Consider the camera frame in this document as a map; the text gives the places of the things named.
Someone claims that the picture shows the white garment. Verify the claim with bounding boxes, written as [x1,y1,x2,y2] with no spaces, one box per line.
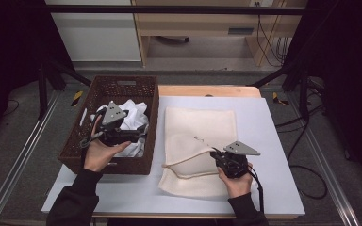
[90,99,150,158]

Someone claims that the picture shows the black floor cable loop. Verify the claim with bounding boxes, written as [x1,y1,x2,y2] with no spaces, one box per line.
[290,164,328,201]

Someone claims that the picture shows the aluminium floor rail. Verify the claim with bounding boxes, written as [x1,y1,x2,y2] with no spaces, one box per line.
[287,93,362,226]
[0,90,60,226]

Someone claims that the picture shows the black hanging desk cables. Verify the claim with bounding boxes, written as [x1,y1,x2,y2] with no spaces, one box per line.
[255,13,288,68]

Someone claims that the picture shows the black metal stand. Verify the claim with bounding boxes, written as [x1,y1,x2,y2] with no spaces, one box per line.
[251,62,310,121]
[37,59,92,121]

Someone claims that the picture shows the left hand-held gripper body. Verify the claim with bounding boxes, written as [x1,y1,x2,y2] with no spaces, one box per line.
[90,100,140,148]

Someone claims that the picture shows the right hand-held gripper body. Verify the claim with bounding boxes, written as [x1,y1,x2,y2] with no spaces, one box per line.
[215,140,261,179]

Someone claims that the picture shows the black curtain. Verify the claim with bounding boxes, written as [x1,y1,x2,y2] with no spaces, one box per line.
[282,0,362,196]
[0,0,74,149]

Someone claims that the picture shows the light wooden desk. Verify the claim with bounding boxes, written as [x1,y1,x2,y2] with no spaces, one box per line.
[131,0,309,68]

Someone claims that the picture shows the black floor cables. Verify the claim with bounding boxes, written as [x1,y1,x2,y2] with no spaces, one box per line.
[274,103,324,161]

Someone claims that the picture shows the cream mesh laundry bag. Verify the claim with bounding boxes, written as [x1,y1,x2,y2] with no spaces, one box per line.
[158,106,239,199]

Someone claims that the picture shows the white cabinet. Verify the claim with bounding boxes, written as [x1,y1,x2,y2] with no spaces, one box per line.
[42,0,142,62]

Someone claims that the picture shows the hand-held gripper cable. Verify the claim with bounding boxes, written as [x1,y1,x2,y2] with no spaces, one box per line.
[79,121,105,168]
[248,166,265,215]

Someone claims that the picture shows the white board sheet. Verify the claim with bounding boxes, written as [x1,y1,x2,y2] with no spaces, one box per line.
[41,95,305,218]

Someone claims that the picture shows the left hand-held gripper cable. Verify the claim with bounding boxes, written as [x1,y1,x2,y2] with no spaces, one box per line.
[79,121,105,168]

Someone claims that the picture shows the black metal crossbar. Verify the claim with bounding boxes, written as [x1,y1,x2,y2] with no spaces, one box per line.
[41,4,307,15]

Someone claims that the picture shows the yellow black tape strip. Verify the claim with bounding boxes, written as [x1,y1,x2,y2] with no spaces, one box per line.
[271,91,290,106]
[70,89,84,107]

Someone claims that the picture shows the person's left hand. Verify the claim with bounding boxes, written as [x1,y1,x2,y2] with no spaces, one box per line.
[83,114,132,172]

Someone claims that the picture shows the wooden table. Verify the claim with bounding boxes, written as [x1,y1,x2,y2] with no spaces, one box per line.
[48,85,300,219]

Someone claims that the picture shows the brown woven basket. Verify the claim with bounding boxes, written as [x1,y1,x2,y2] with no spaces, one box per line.
[58,74,160,176]

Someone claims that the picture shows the person's right hand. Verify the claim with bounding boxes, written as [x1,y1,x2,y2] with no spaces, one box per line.
[217,168,254,200]

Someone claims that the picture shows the right hand-held gripper cable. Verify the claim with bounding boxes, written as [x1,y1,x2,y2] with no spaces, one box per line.
[248,166,265,215]

